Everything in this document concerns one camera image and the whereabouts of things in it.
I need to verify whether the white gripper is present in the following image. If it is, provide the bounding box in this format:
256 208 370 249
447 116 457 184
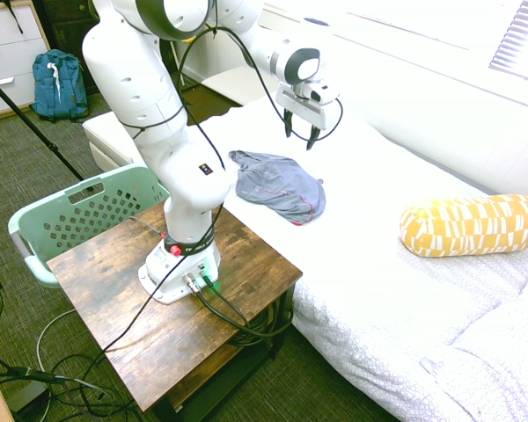
275 83 328 152

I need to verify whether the grey shirt with red trim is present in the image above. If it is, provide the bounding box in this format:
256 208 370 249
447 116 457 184
227 149 327 228

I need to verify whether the mint green laundry basket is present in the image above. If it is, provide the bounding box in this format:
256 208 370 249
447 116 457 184
7 162 172 289

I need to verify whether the white bed with quilt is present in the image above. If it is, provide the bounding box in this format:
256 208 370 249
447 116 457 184
193 94 528 422

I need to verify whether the yellow white patterned bolster pillow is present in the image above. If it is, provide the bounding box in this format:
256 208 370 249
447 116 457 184
399 193 528 258

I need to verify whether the cream upholstered bench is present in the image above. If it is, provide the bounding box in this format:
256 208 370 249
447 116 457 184
82 112 150 173

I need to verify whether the white window blind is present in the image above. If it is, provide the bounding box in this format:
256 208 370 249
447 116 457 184
488 0 528 85

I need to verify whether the blue backpack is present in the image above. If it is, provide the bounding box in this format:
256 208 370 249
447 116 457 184
29 48 90 124

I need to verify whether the rustic brown wooden table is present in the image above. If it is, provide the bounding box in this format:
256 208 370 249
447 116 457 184
46 200 304 422

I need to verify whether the black tripod leg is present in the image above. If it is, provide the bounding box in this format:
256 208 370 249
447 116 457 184
0 66 96 193

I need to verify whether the white drawer dresser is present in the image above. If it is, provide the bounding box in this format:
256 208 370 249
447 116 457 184
0 0 52 125

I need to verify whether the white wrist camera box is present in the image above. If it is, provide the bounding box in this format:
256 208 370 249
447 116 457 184
303 80 341 107

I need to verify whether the thick dark base cable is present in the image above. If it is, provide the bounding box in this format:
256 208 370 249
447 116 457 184
195 285 294 338
204 274 294 349

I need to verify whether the grey floor cable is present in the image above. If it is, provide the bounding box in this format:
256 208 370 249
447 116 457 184
34 307 78 375

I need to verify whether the black floor cable bundle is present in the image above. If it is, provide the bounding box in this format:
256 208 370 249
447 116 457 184
0 342 144 422

